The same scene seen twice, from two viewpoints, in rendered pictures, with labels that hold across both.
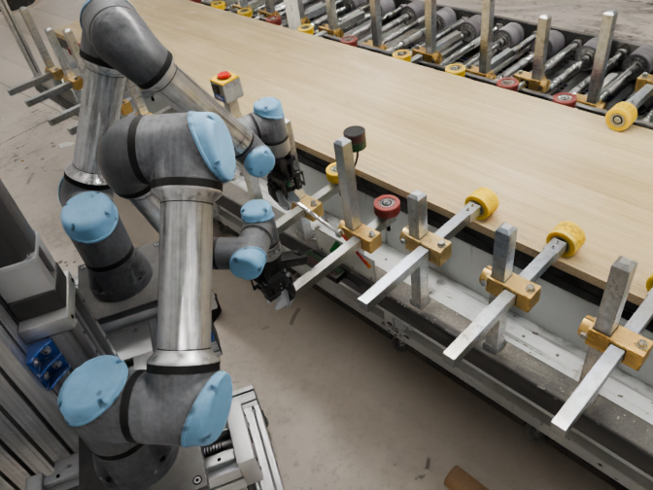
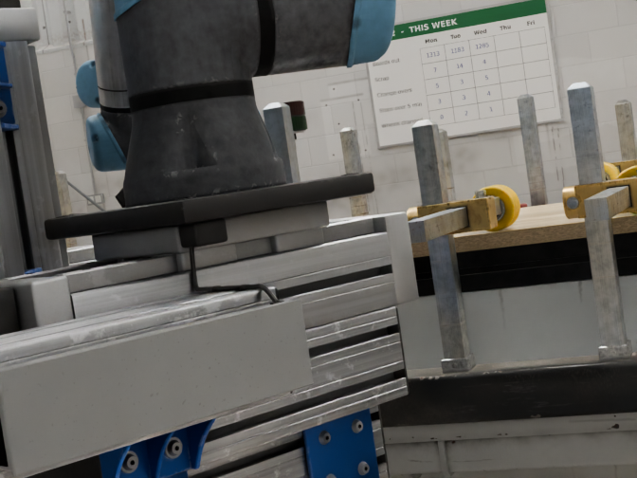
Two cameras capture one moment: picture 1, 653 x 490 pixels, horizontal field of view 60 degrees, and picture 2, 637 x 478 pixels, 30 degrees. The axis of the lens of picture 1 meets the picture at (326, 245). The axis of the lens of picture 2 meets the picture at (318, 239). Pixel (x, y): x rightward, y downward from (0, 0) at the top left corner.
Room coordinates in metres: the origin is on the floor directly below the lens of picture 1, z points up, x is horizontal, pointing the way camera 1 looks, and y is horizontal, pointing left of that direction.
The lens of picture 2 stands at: (-0.44, 0.88, 1.04)
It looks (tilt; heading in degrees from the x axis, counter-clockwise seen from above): 3 degrees down; 330
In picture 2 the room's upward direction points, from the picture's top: 8 degrees counter-clockwise
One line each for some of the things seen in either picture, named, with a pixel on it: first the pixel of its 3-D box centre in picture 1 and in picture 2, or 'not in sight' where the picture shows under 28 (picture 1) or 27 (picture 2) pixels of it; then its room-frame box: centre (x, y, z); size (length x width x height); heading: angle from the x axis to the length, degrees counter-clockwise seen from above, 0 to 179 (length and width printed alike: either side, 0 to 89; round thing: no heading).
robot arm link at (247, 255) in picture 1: (243, 253); not in sight; (0.98, 0.19, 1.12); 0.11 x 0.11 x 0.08; 76
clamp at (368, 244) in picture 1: (360, 233); not in sight; (1.29, -0.11, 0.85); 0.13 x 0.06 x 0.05; 38
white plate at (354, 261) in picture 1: (344, 254); not in sight; (1.32, -0.05, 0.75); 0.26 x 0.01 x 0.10; 38
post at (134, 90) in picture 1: (142, 111); not in sight; (2.29, 0.68, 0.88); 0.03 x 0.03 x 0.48; 38
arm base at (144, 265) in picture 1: (115, 264); not in sight; (1.06, 0.51, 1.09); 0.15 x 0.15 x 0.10
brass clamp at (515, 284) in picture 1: (508, 286); (609, 197); (0.90, -0.41, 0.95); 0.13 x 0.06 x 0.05; 38
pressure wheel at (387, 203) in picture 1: (387, 215); not in sight; (1.34, -0.20, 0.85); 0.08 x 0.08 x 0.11
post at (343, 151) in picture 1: (351, 209); (296, 245); (1.31, -0.09, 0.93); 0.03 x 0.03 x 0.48; 38
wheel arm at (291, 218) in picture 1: (296, 214); not in sight; (1.45, 0.08, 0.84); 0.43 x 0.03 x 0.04; 128
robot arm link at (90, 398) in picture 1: (107, 402); (187, 17); (0.57, 0.40, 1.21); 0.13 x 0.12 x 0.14; 76
